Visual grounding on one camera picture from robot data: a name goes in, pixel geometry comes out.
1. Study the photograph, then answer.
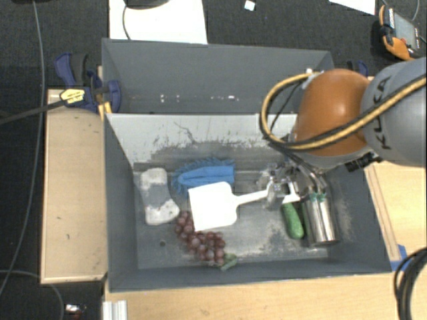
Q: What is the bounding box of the black cylinder on white bracket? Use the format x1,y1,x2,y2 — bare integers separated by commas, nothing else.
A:
344,153,383,173

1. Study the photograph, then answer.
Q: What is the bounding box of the green toy cucumber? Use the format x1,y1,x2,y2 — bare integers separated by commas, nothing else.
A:
281,202,306,241

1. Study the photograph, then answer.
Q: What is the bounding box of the grey metal bin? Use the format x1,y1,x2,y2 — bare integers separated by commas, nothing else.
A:
101,37,393,293

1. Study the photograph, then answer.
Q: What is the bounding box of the shiny metal cup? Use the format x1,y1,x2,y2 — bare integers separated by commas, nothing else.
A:
301,194,341,248

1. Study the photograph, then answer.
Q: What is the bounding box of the pale wood board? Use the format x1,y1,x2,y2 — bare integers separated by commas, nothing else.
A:
39,88,109,285

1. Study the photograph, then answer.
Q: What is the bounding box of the white plastic spatula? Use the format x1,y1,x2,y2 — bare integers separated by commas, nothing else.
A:
187,181,302,233

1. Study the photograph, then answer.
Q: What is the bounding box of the red toy grape bunch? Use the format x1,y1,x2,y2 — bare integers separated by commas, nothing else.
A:
173,211,238,273

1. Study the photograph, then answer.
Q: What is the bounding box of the blue fringed duster cloth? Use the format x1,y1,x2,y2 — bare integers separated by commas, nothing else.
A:
171,156,236,198

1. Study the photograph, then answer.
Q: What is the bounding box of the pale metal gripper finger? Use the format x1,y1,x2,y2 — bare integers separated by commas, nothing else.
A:
266,182,284,211
257,167,278,188

